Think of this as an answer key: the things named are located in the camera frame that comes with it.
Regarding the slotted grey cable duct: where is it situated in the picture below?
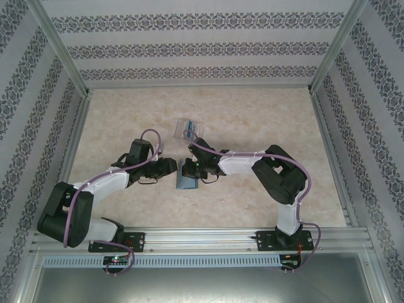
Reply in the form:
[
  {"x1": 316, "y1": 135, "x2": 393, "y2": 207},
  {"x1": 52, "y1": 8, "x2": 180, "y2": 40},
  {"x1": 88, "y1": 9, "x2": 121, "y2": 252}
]
[{"x1": 42, "y1": 254, "x2": 282, "y2": 268}]

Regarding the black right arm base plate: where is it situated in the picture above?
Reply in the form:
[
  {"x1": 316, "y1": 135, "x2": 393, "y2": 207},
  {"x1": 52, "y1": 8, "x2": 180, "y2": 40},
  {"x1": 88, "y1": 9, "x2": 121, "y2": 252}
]
[{"x1": 256, "y1": 230, "x2": 315, "y2": 252}]

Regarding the grey metal shelf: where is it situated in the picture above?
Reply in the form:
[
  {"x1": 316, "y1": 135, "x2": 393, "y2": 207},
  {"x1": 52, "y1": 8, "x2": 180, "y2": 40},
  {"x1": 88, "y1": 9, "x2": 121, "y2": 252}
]
[{"x1": 18, "y1": 252, "x2": 391, "y2": 303}]

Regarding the aluminium frame post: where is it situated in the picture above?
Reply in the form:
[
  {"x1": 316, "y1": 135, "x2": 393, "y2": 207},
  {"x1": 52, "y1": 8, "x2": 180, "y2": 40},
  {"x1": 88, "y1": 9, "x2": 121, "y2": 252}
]
[
  {"x1": 27, "y1": 0, "x2": 91, "y2": 97},
  {"x1": 308, "y1": 0, "x2": 369, "y2": 93}
]

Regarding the clear plastic card box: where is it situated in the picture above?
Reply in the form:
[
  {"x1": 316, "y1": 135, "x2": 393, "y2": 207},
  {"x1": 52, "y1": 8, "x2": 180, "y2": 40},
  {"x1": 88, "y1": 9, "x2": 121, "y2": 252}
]
[{"x1": 173, "y1": 119, "x2": 206, "y2": 141}]

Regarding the blue credit card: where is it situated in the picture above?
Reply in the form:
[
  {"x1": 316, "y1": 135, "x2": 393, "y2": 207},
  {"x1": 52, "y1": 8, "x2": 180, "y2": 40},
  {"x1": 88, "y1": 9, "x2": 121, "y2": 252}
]
[{"x1": 184, "y1": 120, "x2": 198, "y2": 140}]

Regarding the aluminium side rail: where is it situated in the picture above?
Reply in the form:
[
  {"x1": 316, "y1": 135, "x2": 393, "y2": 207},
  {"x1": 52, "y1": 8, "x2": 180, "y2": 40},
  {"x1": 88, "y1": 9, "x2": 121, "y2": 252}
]
[
  {"x1": 43, "y1": 90, "x2": 94, "y2": 231},
  {"x1": 310, "y1": 89, "x2": 360, "y2": 229}
]

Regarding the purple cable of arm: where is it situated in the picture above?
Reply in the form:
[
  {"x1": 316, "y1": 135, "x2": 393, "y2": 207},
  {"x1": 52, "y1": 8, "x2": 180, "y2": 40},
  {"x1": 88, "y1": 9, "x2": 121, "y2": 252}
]
[
  {"x1": 62, "y1": 128, "x2": 165, "y2": 277},
  {"x1": 182, "y1": 129, "x2": 323, "y2": 273}
]

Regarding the aluminium back rail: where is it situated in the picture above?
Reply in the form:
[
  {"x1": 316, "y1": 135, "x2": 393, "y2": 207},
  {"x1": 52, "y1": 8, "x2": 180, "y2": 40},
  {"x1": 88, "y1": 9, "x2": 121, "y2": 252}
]
[{"x1": 85, "y1": 82, "x2": 312, "y2": 92}]

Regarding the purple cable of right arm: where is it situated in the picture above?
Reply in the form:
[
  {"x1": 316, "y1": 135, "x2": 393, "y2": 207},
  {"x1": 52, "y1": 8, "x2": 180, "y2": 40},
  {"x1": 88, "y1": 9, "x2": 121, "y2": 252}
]
[{"x1": 182, "y1": 129, "x2": 323, "y2": 273}]

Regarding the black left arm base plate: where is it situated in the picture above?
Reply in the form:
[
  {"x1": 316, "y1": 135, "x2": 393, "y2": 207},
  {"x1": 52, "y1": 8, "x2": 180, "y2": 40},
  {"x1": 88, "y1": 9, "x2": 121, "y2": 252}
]
[{"x1": 88, "y1": 232, "x2": 146, "y2": 253}]

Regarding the teal leather card holder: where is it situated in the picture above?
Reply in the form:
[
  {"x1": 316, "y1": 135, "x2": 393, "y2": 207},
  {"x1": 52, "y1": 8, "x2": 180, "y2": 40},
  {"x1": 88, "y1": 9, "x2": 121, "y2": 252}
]
[{"x1": 175, "y1": 158, "x2": 200, "y2": 191}]

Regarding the small circuit board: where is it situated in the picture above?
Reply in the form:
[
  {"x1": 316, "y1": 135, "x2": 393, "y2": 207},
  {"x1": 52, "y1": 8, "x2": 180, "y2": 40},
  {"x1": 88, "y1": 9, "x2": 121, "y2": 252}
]
[{"x1": 103, "y1": 256, "x2": 131, "y2": 266}]

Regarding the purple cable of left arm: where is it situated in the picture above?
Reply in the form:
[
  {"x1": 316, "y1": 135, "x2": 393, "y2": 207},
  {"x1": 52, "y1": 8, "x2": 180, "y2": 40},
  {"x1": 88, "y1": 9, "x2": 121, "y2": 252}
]
[{"x1": 62, "y1": 128, "x2": 165, "y2": 277}]

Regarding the aluminium mounting rail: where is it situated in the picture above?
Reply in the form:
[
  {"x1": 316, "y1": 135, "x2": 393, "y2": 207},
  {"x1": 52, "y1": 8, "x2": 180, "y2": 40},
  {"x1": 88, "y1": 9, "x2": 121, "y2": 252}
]
[{"x1": 30, "y1": 226, "x2": 375, "y2": 254}]

